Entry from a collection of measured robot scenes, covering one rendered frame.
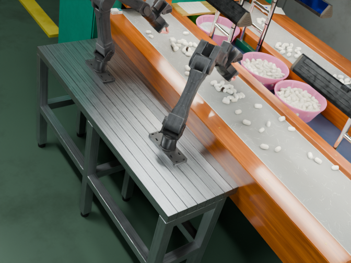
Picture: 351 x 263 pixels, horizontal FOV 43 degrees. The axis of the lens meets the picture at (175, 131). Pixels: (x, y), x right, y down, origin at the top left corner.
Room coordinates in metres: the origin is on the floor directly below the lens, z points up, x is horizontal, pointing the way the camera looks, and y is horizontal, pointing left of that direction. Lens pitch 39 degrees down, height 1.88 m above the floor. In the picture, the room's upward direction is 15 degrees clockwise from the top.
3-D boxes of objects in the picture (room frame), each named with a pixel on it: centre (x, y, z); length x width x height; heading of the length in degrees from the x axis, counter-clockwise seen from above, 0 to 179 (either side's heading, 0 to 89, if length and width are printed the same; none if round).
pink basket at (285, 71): (2.12, -0.37, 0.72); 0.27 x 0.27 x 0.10
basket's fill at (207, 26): (2.46, -0.08, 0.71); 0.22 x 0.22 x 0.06
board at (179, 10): (2.62, 0.06, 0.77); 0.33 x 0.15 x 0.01; 131
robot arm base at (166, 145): (1.39, 0.02, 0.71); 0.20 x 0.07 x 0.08; 44
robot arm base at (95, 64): (1.82, 0.43, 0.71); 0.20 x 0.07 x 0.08; 44
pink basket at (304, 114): (1.91, -0.55, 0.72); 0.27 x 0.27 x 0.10
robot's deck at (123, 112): (1.77, 0.05, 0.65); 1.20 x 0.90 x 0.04; 44
